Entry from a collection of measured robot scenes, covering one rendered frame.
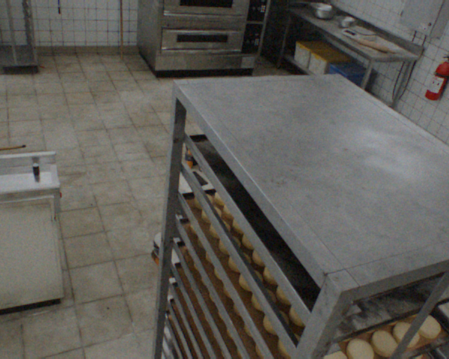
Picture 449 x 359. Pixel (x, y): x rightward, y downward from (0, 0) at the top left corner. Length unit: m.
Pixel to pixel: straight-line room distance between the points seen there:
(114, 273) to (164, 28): 3.40
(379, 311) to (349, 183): 0.21
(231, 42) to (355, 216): 5.30
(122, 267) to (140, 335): 0.55
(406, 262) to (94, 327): 2.26
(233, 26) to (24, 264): 4.27
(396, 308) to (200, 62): 5.27
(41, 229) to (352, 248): 1.92
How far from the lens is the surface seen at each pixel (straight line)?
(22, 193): 2.21
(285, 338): 0.77
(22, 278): 2.59
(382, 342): 0.95
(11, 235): 2.37
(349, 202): 0.70
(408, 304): 0.81
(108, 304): 2.80
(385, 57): 5.25
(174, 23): 5.55
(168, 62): 5.69
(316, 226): 0.63
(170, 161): 1.08
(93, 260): 3.05
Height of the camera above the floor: 2.20
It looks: 35 degrees down
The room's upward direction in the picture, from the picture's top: 10 degrees clockwise
